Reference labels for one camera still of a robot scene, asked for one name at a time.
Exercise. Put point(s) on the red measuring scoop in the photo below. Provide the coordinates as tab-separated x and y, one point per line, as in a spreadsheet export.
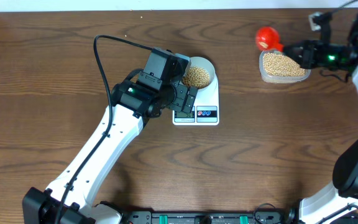
267	38

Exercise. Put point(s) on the clear container of soybeans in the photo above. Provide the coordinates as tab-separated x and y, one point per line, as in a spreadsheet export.
275	67

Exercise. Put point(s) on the white digital kitchen scale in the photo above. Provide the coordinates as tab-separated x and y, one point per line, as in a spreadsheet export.
205	111

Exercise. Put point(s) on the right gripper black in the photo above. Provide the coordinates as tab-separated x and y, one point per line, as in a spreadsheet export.
307	59

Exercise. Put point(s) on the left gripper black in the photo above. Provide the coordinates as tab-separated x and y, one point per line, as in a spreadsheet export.
177	103

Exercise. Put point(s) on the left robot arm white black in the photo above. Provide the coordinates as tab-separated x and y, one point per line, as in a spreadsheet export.
142	95

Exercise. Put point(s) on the grey bowl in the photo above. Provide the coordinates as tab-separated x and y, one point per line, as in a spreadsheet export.
206	64

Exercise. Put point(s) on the soybeans in bowl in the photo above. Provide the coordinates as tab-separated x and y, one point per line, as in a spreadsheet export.
197	77

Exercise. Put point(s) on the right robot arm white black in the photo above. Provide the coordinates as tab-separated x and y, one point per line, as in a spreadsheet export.
340	196

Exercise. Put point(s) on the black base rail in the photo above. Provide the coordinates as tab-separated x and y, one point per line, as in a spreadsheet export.
144	217

